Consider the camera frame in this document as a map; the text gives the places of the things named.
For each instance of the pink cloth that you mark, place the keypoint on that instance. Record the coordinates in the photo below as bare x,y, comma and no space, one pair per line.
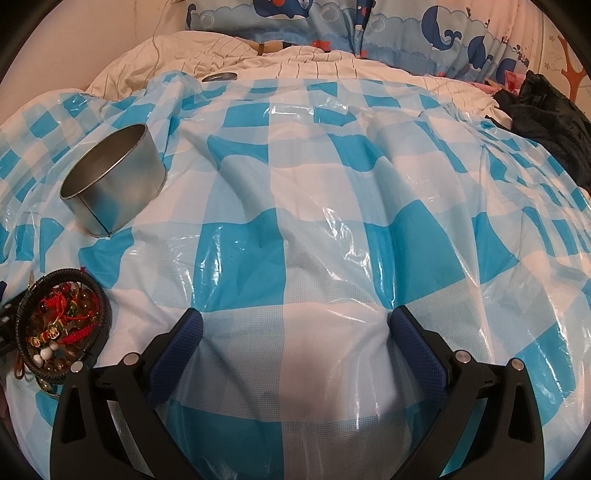
510,81

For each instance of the pile of dark clothes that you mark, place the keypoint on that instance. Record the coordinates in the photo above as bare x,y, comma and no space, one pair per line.
549,115

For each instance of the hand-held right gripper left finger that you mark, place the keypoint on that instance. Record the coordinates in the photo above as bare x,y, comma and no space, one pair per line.
181,348

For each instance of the round silver metal tin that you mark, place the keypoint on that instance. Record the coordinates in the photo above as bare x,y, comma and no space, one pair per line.
124,194

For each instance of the blue whale print curtain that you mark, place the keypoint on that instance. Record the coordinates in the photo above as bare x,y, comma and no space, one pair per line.
406,32

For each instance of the blue white checked plastic sheet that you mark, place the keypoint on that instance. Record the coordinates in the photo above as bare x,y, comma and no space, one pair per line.
295,207

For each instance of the white striped duvet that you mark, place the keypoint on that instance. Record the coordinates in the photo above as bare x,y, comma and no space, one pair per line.
323,64

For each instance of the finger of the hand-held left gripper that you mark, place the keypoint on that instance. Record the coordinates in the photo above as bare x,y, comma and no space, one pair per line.
6,317

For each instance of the round silver tin lid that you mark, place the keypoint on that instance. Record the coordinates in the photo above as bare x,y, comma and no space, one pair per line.
220,77

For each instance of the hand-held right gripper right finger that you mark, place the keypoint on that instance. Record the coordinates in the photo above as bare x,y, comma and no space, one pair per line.
418,344

